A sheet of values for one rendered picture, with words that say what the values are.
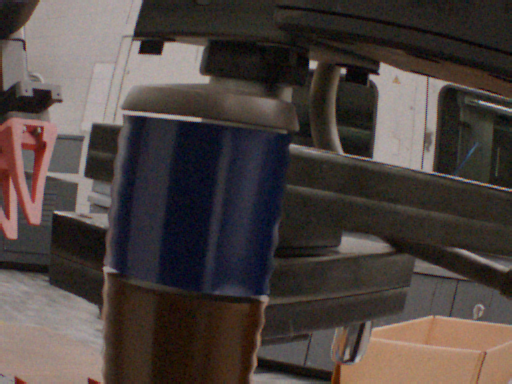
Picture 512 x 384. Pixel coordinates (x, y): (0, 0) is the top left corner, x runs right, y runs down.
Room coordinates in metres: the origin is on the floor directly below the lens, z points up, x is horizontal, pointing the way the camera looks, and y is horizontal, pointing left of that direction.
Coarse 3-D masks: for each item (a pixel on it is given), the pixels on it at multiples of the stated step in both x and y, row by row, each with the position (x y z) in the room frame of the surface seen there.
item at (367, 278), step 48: (240, 48) 0.55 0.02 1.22; (288, 96) 0.56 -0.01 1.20; (96, 144) 0.56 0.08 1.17; (288, 192) 0.51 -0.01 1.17; (336, 192) 0.50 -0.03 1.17; (384, 192) 0.48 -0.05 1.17; (432, 192) 0.47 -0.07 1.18; (480, 192) 0.46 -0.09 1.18; (96, 240) 0.51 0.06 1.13; (288, 240) 0.55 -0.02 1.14; (336, 240) 0.59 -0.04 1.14; (432, 240) 0.47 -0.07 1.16; (480, 240) 0.46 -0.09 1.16; (96, 288) 0.51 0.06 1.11; (288, 288) 0.52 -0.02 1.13; (336, 288) 0.55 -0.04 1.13; (384, 288) 0.60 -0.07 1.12; (288, 336) 0.55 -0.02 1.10; (336, 336) 0.61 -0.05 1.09
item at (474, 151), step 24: (456, 96) 5.37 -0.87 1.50; (480, 96) 5.28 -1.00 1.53; (456, 120) 5.37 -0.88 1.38; (480, 120) 5.28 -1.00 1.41; (504, 120) 5.19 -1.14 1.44; (456, 144) 5.36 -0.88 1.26; (480, 144) 5.27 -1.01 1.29; (504, 144) 5.18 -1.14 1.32; (456, 168) 5.36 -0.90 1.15; (480, 168) 5.27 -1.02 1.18; (504, 168) 5.17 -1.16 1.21
